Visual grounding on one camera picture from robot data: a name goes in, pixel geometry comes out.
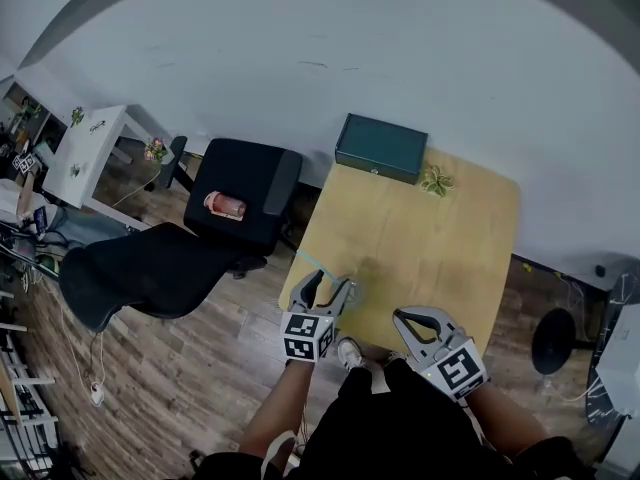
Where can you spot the black round stool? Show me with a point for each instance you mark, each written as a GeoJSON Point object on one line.
{"type": "Point", "coordinates": [552, 340]}

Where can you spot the pink drink bottle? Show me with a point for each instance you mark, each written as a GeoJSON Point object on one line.
{"type": "Point", "coordinates": [226, 206]}

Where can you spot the black marble-pattern panel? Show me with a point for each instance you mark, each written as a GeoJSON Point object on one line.
{"type": "Point", "coordinates": [602, 398]}

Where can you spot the small flower pot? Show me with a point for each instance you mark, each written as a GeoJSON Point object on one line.
{"type": "Point", "coordinates": [156, 149]}

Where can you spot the white desk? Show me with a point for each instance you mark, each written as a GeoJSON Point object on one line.
{"type": "Point", "coordinates": [87, 158]}

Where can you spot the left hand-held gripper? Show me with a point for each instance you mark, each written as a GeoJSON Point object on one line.
{"type": "Point", "coordinates": [305, 335]}

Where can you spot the black glasses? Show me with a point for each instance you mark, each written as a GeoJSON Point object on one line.
{"type": "Point", "coordinates": [98, 126]}

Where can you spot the person's right forearm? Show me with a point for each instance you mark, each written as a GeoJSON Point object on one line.
{"type": "Point", "coordinates": [505, 418]}

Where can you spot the white cabinet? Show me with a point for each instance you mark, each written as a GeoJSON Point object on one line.
{"type": "Point", "coordinates": [625, 363]}

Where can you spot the dark green box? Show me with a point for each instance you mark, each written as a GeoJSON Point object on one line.
{"type": "Point", "coordinates": [381, 148]}

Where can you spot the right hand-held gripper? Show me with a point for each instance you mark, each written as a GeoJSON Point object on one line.
{"type": "Point", "coordinates": [457, 368]}

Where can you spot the small green desk plant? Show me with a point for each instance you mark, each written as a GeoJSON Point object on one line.
{"type": "Point", "coordinates": [76, 116]}

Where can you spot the person's right white shoe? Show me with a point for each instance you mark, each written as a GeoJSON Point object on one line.
{"type": "Point", "coordinates": [396, 357]}

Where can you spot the person's left forearm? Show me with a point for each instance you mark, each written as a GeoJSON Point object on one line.
{"type": "Point", "coordinates": [282, 403]}

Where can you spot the black office chair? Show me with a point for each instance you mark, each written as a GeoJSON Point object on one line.
{"type": "Point", "coordinates": [165, 268]}
{"type": "Point", "coordinates": [172, 160]}

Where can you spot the person's black clothing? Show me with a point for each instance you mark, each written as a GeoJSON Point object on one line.
{"type": "Point", "coordinates": [390, 428]}

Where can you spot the pale green straw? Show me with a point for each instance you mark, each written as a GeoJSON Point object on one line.
{"type": "Point", "coordinates": [315, 264]}

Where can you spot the small green plant decoration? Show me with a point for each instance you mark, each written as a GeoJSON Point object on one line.
{"type": "Point", "coordinates": [436, 181]}

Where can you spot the person's white shoe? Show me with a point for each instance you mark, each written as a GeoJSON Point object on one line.
{"type": "Point", "coordinates": [350, 353]}
{"type": "Point", "coordinates": [396, 357]}

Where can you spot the white power strip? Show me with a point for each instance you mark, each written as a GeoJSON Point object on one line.
{"type": "Point", "coordinates": [97, 395]}

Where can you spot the person's left white shoe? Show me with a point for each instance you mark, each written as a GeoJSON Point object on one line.
{"type": "Point", "coordinates": [350, 353]}

